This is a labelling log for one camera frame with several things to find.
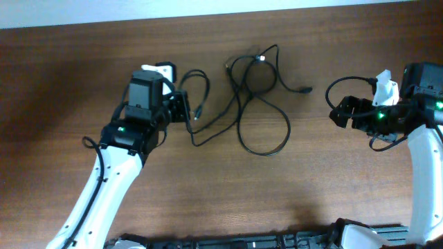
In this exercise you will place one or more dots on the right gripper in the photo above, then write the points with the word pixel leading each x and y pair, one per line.
pixel 347 111

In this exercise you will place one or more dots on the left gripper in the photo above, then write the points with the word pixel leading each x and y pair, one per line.
pixel 181 112

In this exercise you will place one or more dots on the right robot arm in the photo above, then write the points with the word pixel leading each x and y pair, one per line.
pixel 407 112

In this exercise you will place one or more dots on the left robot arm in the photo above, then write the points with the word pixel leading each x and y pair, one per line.
pixel 125 143

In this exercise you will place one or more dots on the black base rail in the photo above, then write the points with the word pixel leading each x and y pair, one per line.
pixel 343 233

